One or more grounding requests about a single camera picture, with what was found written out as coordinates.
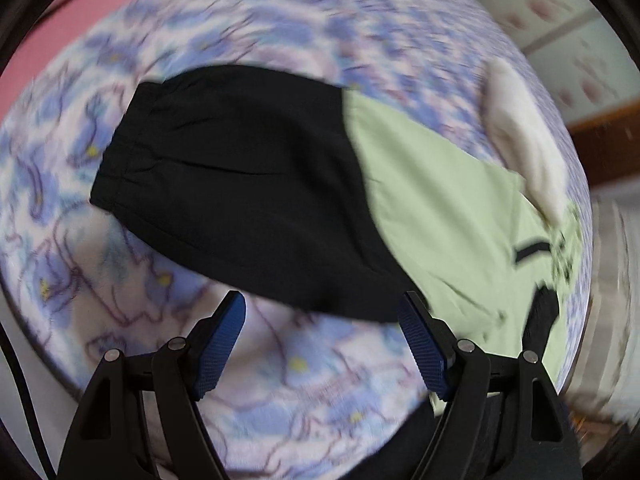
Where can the green and black garment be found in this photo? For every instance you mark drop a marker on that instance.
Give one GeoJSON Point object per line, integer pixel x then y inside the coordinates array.
{"type": "Point", "coordinates": [240, 185]}

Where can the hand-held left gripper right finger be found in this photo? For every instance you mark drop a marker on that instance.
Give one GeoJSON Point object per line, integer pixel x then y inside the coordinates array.
{"type": "Point", "coordinates": [422, 350]}

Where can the purple cat print blanket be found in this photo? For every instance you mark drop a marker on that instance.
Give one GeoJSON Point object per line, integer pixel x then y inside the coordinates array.
{"type": "Point", "coordinates": [125, 270]}

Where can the floral panel wardrobe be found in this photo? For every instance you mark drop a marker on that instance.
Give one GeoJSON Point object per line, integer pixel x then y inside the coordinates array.
{"type": "Point", "coordinates": [565, 50]}

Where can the white garment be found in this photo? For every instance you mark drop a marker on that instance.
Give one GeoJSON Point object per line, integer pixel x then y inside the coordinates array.
{"type": "Point", "coordinates": [520, 130]}

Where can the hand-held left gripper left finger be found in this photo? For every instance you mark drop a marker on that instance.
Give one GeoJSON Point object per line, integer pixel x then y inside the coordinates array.
{"type": "Point", "coordinates": [220, 350]}

